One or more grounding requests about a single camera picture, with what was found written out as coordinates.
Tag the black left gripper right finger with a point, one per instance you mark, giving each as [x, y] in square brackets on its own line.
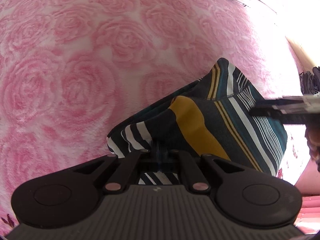
[168, 156]

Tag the striped teal yellow garment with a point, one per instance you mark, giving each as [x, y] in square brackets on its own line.
[208, 116]

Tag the blue grey clothes pile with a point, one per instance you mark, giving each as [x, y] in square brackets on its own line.
[309, 82]

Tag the pink rose blanket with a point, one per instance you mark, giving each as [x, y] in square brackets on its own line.
[71, 70]

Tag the person's right hand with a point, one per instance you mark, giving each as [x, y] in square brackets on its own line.
[312, 135]

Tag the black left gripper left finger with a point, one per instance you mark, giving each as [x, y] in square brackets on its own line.
[153, 157]

